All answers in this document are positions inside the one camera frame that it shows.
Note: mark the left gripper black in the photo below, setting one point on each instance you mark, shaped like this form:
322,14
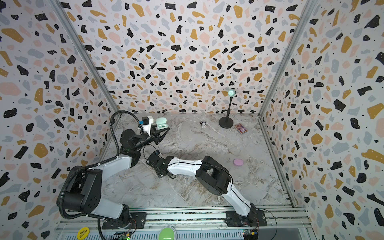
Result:
155,136

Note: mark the yellow round sticker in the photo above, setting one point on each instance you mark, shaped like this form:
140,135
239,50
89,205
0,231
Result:
83,233

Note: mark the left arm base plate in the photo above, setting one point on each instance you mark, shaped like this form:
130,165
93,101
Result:
135,220

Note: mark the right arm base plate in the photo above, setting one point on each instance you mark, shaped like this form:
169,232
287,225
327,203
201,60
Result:
254,219

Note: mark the pink charging case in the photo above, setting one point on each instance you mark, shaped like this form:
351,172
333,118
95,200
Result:
238,162

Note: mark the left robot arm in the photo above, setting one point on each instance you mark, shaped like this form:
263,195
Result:
81,194

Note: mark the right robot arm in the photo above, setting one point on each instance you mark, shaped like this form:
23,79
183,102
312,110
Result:
215,178

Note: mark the black microphone stand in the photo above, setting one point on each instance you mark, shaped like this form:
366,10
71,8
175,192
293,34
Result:
226,122

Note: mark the green round button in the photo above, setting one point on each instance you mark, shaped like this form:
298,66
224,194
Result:
167,233

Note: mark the aluminium front rail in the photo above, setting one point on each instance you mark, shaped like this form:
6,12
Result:
217,218

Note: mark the colourful card box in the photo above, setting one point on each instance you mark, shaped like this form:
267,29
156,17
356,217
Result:
241,129

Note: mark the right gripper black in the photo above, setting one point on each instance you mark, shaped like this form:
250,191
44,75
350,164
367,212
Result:
153,159

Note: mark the small black purple figurine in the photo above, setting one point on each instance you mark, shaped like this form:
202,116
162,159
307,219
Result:
203,124

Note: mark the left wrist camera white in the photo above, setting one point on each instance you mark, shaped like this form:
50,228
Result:
147,126

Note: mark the mint green charging case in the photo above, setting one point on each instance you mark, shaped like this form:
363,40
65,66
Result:
161,123

